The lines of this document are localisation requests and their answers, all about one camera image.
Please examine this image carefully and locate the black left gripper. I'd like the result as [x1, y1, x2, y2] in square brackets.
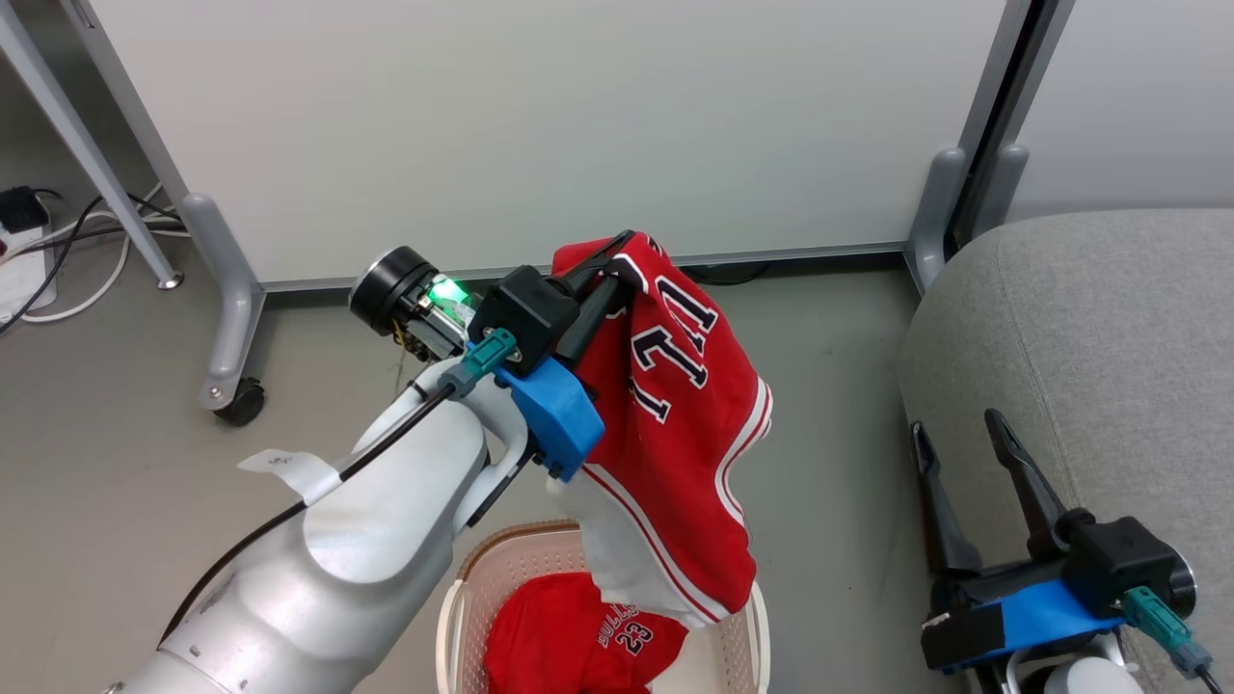
[349, 229, 637, 379]

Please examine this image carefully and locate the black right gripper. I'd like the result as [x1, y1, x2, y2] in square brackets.
[911, 409, 1198, 623]

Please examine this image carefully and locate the red jersey with white trim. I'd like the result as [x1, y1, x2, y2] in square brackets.
[545, 229, 775, 627]

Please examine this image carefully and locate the red number 23 shirt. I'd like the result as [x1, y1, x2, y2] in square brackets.
[482, 571, 690, 694]

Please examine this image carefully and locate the cream perforated laundry basket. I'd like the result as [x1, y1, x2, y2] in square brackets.
[436, 520, 772, 694]

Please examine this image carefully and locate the wide white partition panel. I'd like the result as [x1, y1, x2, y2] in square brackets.
[58, 0, 1037, 290]

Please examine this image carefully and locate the grey fabric sofa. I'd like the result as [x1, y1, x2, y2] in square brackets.
[897, 207, 1234, 694]

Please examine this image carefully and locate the white tape tag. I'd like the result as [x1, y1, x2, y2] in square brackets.
[238, 448, 343, 507]

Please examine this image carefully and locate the grey partition leg with caster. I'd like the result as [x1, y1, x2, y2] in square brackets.
[178, 193, 266, 411]

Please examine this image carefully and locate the black caster wheel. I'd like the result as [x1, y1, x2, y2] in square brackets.
[212, 378, 266, 428]

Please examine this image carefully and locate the narrow white partition panel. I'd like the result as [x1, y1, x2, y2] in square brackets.
[1003, 0, 1234, 223]

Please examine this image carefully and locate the slanted grey table leg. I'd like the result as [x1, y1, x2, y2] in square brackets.
[0, 0, 184, 290]

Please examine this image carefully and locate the white power strip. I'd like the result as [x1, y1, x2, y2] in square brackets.
[0, 222, 59, 324]

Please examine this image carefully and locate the black plug adapter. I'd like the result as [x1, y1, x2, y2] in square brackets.
[0, 186, 49, 234]

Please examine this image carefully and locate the blue right camera mount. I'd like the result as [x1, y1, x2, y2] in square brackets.
[921, 578, 1131, 676]

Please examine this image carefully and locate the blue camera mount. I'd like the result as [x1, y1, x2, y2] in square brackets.
[495, 355, 606, 483]
[921, 578, 1131, 676]

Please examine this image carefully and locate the teal left cable connector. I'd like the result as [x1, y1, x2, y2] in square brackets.
[439, 328, 522, 401]

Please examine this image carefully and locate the teal cable connector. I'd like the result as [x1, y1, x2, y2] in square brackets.
[439, 328, 522, 401]
[1121, 586, 1214, 678]

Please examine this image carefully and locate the black cable under partition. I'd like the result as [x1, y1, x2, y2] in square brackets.
[675, 260, 772, 287]

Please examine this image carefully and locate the blue left camera mount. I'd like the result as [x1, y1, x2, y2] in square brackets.
[495, 355, 606, 483]

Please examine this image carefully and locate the teal right cable connector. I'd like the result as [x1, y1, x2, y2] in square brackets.
[1121, 586, 1214, 678]

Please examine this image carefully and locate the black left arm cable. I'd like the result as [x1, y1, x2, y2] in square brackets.
[159, 381, 459, 647]

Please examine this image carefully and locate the white floor cable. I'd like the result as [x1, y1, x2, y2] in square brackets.
[19, 183, 184, 324]

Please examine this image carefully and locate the black floor cable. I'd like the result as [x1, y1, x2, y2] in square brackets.
[0, 193, 184, 338]

